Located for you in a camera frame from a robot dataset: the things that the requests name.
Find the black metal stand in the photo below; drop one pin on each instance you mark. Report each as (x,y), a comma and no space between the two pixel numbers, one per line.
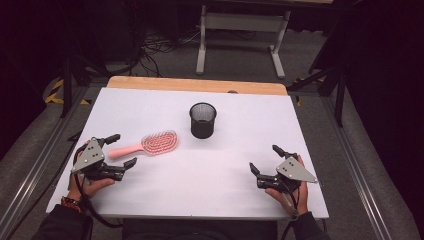
(338,96)
(68,86)

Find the white metal table frame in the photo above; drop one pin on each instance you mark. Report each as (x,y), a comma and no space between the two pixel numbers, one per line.
(241,22)

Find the aluminium floor rail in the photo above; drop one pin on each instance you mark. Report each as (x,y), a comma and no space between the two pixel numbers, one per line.
(36,166)
(358,166)

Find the person's lap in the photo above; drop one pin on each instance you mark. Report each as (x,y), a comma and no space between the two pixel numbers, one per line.
(200,231)

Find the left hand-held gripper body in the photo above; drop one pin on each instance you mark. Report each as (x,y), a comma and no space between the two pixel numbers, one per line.
(89,156)

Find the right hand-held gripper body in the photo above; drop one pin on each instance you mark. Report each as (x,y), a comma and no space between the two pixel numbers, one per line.
(293,170)

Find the black mesh pen cup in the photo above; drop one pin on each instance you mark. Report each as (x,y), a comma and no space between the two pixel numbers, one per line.
(202,123)

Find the person's right hand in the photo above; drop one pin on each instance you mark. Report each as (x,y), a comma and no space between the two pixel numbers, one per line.
(301,196)

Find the yellow and black hazard tape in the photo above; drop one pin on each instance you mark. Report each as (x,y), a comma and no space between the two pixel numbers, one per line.
(55,95)

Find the pink hairbrush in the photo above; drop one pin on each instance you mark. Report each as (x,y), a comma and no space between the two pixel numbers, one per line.
(159,143)

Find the white board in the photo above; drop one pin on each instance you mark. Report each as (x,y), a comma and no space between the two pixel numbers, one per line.
(200,180)

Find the person's left hand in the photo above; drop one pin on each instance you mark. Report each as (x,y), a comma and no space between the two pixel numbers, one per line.
(96,186)

